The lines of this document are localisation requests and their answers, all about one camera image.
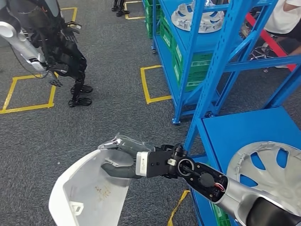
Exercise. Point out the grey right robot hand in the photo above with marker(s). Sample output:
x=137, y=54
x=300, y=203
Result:
x=131, y=145

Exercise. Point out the white plastic shell part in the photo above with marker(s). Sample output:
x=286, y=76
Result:
x=93, y=193

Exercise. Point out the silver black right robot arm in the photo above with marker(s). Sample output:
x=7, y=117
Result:
x=234, y=196

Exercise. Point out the blue metal shelf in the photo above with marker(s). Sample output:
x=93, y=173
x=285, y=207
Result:
x=167, y=53
x=230, y=134

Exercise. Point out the yellow floor tape square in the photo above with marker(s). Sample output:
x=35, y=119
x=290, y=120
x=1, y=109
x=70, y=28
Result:
x=177, y=206

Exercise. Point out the black silver humanoid robot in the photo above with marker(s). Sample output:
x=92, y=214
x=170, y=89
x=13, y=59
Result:
x=63, y=50

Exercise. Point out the silver wheel hubcap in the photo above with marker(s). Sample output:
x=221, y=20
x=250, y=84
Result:
x=265, y=181
x=197, y=18

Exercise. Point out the black stool chrome base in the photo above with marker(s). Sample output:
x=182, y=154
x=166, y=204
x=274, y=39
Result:
x=259, y=54

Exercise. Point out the red barrier belt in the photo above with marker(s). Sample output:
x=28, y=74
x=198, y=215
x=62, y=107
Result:
x=270, y=43

